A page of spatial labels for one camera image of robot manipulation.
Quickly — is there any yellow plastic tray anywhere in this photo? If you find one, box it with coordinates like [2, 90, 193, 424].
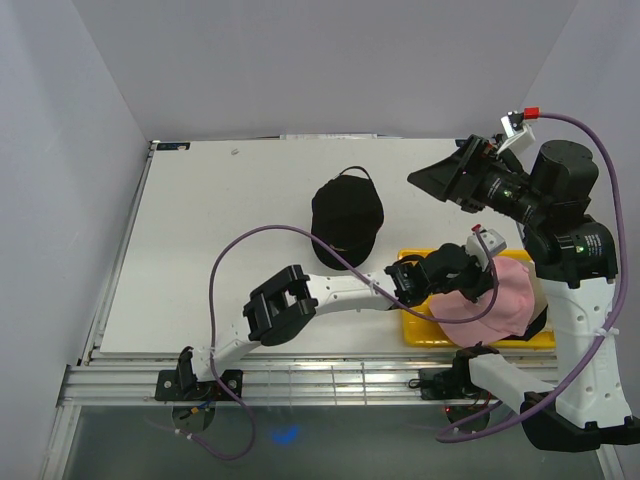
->
[401, 249, 556, 350]

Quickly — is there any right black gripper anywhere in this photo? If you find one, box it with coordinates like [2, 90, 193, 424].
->
[406, 134, 548, 226]

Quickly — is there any left blue corner label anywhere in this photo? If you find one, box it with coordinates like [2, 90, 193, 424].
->
[155, 142, 191, 151]

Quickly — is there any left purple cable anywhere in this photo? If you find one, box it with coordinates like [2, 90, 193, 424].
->
[208, 224, 500, 460]

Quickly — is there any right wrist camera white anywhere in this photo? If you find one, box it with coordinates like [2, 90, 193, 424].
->
[497, 107, 540, 155]

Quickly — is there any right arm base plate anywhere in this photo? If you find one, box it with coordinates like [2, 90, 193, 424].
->
[408, 368, 495, 401]

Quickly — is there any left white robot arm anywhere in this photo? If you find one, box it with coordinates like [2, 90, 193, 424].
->
[175, 235, 505, 401]

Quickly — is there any black baseball cap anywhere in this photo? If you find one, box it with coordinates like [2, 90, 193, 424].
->
[311, 166, 384, 267]

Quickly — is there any pink baseball cap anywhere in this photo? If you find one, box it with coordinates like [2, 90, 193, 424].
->
[429, 256, 536, 347]

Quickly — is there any aluminium frame rail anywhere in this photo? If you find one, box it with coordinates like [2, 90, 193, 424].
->
[57, 350, 453, 407]

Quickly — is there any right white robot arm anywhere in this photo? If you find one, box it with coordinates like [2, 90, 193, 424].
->
[408, 136, 639, 452]

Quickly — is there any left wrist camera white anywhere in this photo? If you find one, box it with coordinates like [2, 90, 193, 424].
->
[464, 224, 507, 270]

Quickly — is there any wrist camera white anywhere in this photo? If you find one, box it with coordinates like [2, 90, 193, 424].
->
[497, 107, 540, 155]
[464, 224, 507, 270]

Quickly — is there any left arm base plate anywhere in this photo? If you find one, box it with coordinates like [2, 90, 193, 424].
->
[153, 370, 243, 403]

